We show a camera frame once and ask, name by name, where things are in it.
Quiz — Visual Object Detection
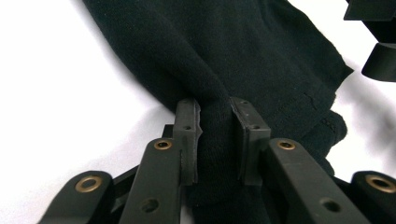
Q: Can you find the black sleeveless shirt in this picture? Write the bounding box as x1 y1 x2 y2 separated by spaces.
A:
81 0 354 224

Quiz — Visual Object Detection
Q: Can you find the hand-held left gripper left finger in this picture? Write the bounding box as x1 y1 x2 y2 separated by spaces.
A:
118 98 204 224

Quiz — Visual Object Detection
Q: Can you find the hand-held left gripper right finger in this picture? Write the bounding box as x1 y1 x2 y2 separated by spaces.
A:
229 96 372 224

